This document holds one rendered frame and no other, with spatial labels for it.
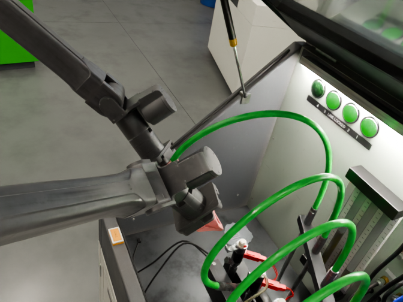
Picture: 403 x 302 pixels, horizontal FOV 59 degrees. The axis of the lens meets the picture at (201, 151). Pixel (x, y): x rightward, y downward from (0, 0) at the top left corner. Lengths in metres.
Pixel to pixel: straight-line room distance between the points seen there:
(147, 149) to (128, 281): 0.35
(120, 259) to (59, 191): 0.61
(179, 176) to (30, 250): 1.72
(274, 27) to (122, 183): 3.14
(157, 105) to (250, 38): 2.78
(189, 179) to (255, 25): 2.93
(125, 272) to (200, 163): 0.47
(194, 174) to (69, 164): 2.19
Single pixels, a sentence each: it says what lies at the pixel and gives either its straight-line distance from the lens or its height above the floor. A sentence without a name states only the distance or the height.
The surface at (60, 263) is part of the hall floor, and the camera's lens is 2.17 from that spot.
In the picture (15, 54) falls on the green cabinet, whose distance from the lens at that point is 3.92.
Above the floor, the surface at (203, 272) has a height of 1.18.
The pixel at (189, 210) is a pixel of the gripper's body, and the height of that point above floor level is 1.28.
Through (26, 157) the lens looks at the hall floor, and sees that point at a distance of 2.83.
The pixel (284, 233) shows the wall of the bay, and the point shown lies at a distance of 1.21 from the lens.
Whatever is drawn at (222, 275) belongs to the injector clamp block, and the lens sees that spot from 0.96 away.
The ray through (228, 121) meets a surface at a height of 1.39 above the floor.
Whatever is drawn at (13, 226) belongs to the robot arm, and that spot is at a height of 1.50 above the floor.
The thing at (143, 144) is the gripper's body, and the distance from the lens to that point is 0.77.
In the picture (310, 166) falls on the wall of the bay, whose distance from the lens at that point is 1.05.
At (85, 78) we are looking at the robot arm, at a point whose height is 1.43.
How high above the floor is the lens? 1.76
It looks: 37 degrees down
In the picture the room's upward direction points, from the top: 12 degrees clockwise
